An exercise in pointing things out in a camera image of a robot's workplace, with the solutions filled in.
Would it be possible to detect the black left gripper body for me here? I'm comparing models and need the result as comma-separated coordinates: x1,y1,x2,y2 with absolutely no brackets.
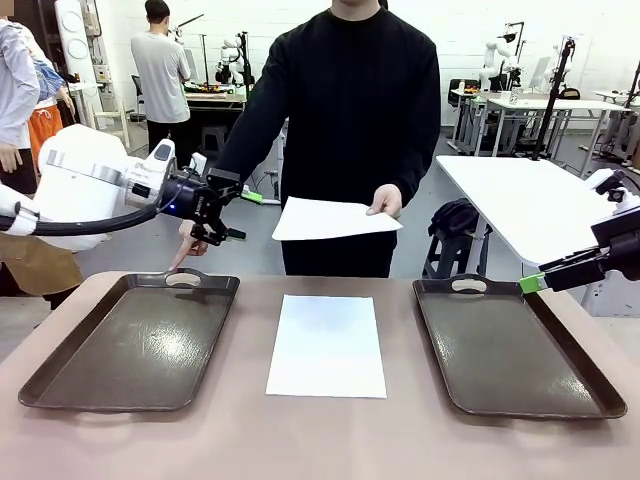
160,174,222,224

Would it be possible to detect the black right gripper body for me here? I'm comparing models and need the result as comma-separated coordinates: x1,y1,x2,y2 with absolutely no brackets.
592,208,640,280

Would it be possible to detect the white A4 paper sheet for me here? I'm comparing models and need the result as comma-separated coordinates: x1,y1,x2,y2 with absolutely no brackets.
264,294,389,400
271,195,404,242

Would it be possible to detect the person's left forearm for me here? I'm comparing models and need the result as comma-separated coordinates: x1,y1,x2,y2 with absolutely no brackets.
394,124,442,209

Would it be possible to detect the person's right forearm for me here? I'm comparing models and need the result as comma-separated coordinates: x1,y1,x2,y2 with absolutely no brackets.
212,99,274,189

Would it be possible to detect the person's right hand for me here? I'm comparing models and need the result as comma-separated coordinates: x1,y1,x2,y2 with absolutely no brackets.
168,220,211,274

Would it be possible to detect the person's left hand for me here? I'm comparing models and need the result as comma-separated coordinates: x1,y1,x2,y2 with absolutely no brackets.
365,183,404,219

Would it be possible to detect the grey step stool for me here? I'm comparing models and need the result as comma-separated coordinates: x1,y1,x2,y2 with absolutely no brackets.
199,124,229,161

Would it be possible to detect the white cabinet box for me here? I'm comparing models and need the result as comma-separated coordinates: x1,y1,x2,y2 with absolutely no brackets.
589,277,640,318

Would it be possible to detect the dark background workbench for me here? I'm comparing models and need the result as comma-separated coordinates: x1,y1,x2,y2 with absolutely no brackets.
183,82,251,151

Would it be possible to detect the white table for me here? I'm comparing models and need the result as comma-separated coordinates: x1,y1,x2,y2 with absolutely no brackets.
434,154,619,267

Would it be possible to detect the brown plastic serving tray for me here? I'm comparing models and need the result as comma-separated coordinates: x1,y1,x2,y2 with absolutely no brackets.
18,268,241,414
412,273,629,420

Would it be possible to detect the black step stool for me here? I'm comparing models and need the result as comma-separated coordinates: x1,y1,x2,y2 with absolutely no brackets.
424,227,490,280

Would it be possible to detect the black office chair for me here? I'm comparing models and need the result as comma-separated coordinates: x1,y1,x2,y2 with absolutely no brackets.
130,74,147,117

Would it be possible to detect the black cloth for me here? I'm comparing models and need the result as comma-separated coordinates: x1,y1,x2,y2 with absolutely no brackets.
428,197,479,239

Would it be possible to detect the small white background robot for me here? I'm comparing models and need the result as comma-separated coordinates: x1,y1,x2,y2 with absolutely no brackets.
214,32,251,86

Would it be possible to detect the man in grey t-shirt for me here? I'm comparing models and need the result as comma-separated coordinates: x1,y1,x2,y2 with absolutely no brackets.
130,0,192,166

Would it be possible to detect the person in black sweater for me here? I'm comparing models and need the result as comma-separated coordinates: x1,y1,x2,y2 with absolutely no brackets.
212,0,442,279

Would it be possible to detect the white background desk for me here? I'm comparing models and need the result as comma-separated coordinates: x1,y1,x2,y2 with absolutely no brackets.
449,89,632,179

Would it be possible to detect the black tripod pole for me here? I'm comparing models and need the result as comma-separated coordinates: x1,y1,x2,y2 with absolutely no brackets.
530,34,577,162

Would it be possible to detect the figure in orange trousers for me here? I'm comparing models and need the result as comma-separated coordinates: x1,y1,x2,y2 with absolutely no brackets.
27,29,76,166

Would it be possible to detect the tall white air conditioner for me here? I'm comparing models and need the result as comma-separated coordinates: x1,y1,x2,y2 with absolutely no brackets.
53,0,97,76

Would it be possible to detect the figure in striped shirt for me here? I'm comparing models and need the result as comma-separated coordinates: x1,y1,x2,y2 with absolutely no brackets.
0,17,85,297

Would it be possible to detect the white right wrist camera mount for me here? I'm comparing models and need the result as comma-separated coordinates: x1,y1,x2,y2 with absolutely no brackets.
583,167,640,219

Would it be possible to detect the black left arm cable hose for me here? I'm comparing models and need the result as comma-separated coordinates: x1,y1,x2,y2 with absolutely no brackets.
29,192,174,238

